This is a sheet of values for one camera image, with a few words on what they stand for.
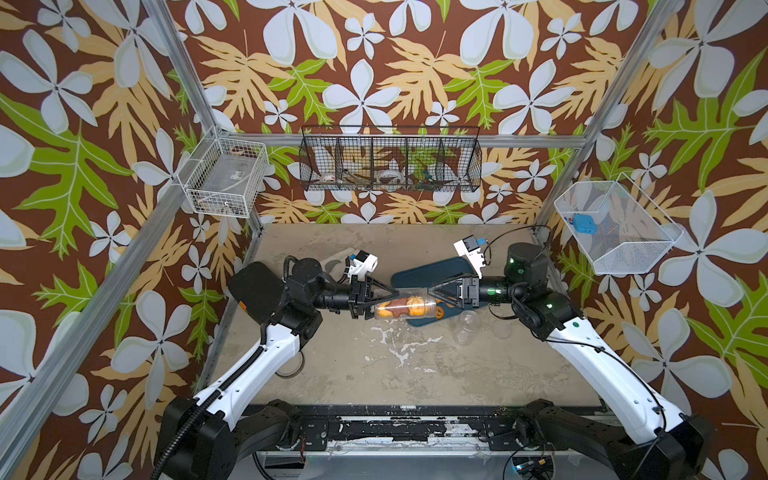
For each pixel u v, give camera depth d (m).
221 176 0.86
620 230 0.81
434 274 1.11
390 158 0.98
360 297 0.57
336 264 0.66
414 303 0.62
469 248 0.60
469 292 0.57
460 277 0.56
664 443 0.37
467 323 0.86
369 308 0.62
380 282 0.60
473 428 0.75
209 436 0.38
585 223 0.86
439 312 0.96
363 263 0.65
